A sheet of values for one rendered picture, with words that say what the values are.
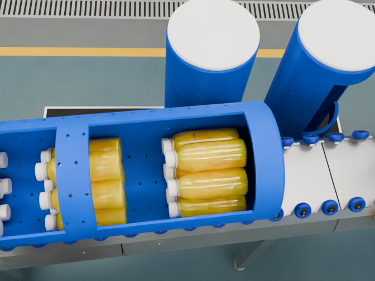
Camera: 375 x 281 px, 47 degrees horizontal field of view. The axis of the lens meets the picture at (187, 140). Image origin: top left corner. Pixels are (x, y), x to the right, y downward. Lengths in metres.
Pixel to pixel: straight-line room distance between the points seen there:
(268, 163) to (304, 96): 0.60
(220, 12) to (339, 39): 0.37
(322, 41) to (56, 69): 1.61
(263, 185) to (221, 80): 0.46
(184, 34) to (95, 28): 1.45
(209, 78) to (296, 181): 0.38
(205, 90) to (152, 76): 1.17
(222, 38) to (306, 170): 0.45
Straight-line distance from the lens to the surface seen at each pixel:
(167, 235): 1.15
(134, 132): 1.11
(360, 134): 1.31
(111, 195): 0.96
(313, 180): 1.26
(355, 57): 1.38
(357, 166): 1.33
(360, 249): 2.29
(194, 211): 1.01
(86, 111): 2.20
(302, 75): 1.41
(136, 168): 1.15
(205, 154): 0.95
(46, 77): 2.54
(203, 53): 1.27
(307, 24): 1.41
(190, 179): 0.97
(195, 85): 1.31
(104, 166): 0.94
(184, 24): 1.33
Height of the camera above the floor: 2.03
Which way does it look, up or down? 64 degrees down
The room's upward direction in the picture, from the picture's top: 8 degrees clockwise
